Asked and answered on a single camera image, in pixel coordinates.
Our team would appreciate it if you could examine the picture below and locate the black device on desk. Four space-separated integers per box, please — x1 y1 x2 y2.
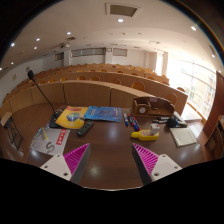
166 118 187 128

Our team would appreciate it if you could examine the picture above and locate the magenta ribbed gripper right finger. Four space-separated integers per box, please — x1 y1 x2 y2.
132 143 181 185

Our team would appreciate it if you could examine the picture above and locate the yellow book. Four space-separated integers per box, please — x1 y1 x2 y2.
56 106 88 129

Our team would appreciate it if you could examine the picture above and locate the dark blue marker pen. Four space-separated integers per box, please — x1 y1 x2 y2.
132 116 140 131

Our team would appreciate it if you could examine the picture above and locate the blue booklet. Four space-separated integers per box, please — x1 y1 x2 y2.
84 106 122 122

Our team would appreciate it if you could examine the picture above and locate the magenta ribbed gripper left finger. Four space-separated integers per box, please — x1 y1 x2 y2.
41 143 90 185

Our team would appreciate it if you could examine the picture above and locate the white notebook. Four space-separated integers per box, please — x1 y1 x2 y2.
170 127 197 147

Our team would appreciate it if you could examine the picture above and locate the white magazine with red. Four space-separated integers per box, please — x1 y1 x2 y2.
30 128 70 156

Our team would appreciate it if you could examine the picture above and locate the white charger plug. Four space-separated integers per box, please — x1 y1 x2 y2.
151 123 160 130

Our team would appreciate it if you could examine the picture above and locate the wooden desk organizer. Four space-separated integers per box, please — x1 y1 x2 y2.
132 97 175 117

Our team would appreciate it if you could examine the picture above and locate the red marker pen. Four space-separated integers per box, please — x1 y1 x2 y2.
128 114 134 126

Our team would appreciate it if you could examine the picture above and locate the folding seat at left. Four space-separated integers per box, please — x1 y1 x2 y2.
0 112 23 149

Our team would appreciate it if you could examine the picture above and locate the yellow pen on magazine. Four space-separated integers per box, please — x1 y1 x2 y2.
42 127 48 140

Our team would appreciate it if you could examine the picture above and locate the black gooseneck desk microphone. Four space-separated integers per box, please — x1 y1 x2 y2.
27 70 62 128

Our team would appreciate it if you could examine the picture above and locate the black remote control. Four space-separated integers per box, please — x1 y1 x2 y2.
77 121 94 136

